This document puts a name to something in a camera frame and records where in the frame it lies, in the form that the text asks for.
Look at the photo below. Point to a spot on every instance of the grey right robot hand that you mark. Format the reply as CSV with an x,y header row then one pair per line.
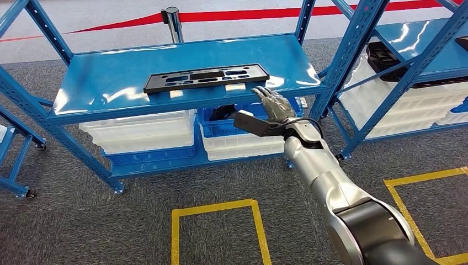
x,y
278,108

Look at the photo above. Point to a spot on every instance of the black plastic panel part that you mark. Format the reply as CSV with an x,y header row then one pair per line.
x,y
153,85

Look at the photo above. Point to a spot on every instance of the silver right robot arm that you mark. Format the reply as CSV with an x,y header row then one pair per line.
x,y
318,164

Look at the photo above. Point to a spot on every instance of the small black plastic part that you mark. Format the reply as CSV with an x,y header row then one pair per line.
x,y
223,113

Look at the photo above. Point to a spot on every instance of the black moulded plastic part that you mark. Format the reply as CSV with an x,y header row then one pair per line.
x,y
463,42
380,58

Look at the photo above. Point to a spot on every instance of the blue metal shelf rack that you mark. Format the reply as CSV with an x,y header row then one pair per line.
x,y
438,55
109,80
18,157

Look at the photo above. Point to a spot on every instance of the small white power strip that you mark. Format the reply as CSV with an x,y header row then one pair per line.
x,y
303,102

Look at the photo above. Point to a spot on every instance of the red barrier belt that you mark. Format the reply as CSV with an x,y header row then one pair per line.
x,y
256,14

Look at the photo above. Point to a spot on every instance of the large white plastic crate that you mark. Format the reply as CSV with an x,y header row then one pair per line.
x,y
384,98

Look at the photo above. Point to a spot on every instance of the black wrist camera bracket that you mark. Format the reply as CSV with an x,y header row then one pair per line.
x,y
256,126

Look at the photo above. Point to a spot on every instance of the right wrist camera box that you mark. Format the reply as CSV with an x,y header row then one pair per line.
x,y
247,113

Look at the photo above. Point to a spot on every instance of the chrome stanchion post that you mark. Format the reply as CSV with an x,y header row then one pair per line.
x,y
172,22

